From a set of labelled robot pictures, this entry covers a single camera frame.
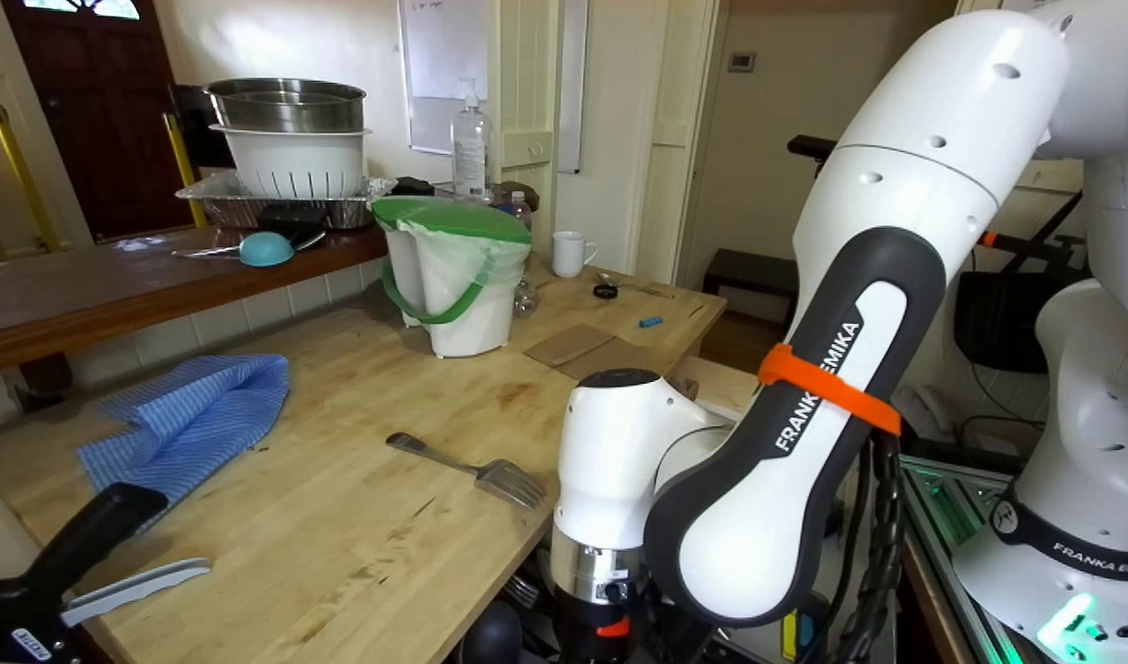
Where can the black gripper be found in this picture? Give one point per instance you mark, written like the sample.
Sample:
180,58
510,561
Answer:
603,633

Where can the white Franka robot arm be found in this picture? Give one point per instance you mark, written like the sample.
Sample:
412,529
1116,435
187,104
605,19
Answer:
907,187

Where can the open wooden drawer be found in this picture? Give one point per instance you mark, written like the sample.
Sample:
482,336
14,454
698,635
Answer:
712,374

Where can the silver fork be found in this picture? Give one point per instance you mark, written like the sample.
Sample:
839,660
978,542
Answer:
510,480

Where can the brown rectangular mat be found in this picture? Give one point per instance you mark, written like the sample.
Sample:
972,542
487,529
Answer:
595,358

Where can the small blue object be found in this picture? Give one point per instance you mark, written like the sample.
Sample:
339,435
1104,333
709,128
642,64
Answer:
650,323

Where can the white bucket green rim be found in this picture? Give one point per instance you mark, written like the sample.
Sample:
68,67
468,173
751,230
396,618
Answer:
467,297

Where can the white mug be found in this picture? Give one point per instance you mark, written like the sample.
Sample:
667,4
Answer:
569,253

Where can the black stool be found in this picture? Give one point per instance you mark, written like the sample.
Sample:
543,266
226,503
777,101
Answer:
744,270

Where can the grey electronics box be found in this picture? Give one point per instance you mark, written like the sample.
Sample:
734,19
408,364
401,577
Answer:
927,420

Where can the blue cloth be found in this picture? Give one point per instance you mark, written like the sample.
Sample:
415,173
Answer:
181,420

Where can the clear plastic bottle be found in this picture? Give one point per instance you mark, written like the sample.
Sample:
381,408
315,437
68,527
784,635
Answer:
468,152

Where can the black bag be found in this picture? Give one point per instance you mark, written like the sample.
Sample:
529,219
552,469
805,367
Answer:
994,328

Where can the teal bowl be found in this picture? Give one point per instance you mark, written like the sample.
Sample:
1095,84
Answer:
266,248

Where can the dark brown wooden counter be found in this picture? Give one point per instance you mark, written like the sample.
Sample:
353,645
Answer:
96,289

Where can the steel cooking pot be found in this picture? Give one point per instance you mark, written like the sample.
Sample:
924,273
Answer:
288,104

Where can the yellow pole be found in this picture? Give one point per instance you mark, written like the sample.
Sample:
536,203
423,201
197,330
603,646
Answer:
181,169

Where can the dark brown door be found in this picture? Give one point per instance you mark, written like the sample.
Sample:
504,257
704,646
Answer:
96,125

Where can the metal robot mounting frame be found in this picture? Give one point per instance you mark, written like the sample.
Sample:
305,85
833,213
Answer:
954,503

